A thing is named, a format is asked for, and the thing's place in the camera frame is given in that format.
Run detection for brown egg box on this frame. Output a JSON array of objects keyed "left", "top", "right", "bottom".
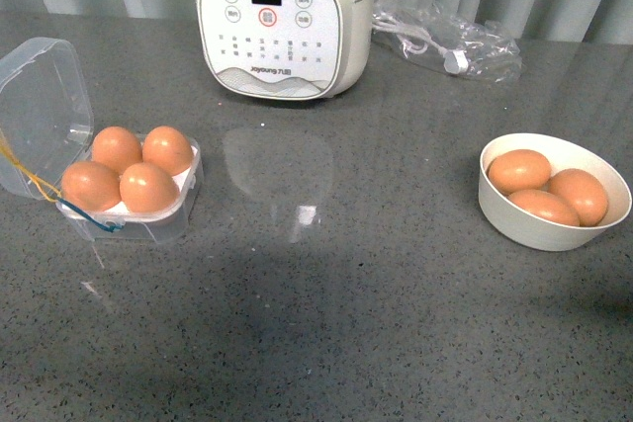
[
  {"left": 142, "top": 126, "right": 194, "bottom": 176},
  {"left": 61, "top": 161, "right": 121, "bottom": 211},
  {"left": 91, "top": 126, "right": 142, "bottom": 175}
]

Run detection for brown egg back left box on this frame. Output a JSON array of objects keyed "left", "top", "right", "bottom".
[{"left": 91, "top": 126, "right": 142, "bottom": 175}]

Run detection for brown egg back right box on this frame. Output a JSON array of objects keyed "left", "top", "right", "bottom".
[{"left": 142, "top": 126, "right": 194, "bottom": 176}]

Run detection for clear plastic egg box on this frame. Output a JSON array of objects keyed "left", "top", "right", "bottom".
[{"left": 1, "top": 38, "right": 204, "bottom": 243}]

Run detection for brown egg hidden in bowl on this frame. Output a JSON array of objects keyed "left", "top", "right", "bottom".
[{"left": 488, "top": 149, "right": 552, "bottom": 196}]

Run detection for white Joyoung blender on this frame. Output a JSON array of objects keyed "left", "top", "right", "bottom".
[{"left": 196, "top": 0, "right": 374, "bottom": 101}]

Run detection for white round bowl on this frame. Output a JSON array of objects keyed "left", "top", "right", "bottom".
[{"left": 479, "top": 132, "right": 632, "bottom": 251}]

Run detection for white power cable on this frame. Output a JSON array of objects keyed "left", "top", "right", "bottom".
[{"left": 371, "top": 16, "right": 468, "bottom": 75}]

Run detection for blue rubber band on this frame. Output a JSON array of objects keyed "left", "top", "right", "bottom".
[{"left": 57, "top": 198, "right": 123, "bottom": 233}]

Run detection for clear plastic bag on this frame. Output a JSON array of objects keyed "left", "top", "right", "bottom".
[{"left": 372, "top": 0, "right": 522, "bottom": 84}]

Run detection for yellow rubber band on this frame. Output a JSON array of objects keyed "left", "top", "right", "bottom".
[{"left": 0, "top": 131, "right": 62, "bottom": 203}]

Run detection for brown egg front left box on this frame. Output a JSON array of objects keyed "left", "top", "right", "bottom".
[{"left": 61, "top": 161, "right": 121, "bottom": 211}]

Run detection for brown egg front in bowl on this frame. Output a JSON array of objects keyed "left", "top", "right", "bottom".
[{"left": 507, "top": 189, "right": 580, "bottom": 226}]

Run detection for brown egg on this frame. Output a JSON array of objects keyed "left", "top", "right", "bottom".
[
  {"left": 120, "top": 162, "right": 179, "bottom": 213},
  {"left": 507, "top": 189, "right": 580, "bottom": 226},
  {"left": 548, "top": 168, "right": 609, "bottom": 227}
]

